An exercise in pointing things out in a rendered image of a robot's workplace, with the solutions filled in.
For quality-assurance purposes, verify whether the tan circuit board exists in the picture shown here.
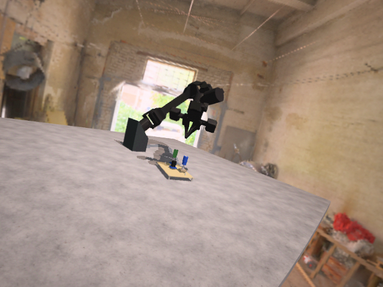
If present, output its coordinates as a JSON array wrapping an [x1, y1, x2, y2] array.
[[157, 149, 194, 181]]

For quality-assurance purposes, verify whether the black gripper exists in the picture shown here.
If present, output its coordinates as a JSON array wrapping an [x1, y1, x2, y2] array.
[[169, 107, 217, 139]]

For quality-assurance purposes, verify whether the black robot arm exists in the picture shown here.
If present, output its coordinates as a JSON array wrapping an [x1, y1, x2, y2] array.
[[139, 81, 224, 131]]

